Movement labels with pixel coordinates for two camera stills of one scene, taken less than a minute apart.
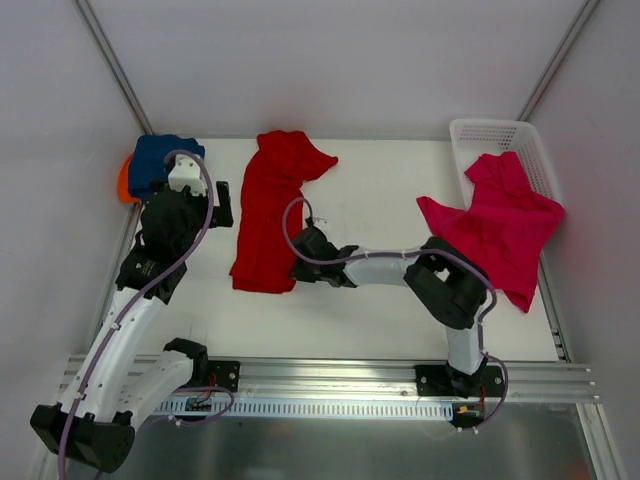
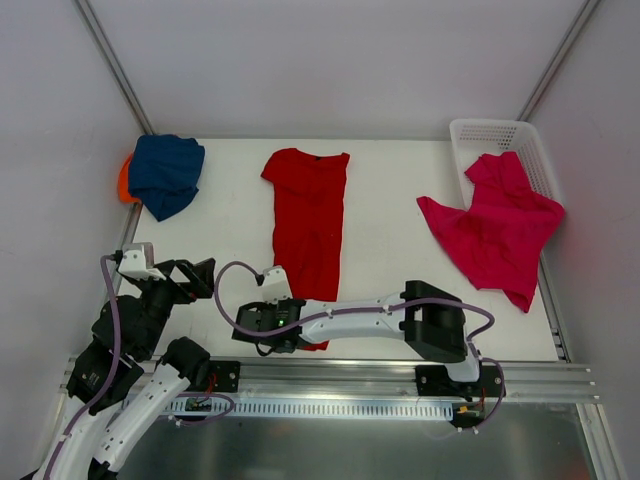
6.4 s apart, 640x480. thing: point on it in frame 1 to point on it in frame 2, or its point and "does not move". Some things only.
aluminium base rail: x=398 y=377 does not move
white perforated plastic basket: x=471 y=137 does not move
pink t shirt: x=505 y=228 does not move
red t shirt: x=270 y=208 to x=308 y=207
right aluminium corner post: x=556 y=61 does not move
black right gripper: x=304 y=270 to x=245 y=323
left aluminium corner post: x=113 y=63 does not move
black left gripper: x=220 y=204 to x=185 y=279
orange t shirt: x=124 y=194 does not move
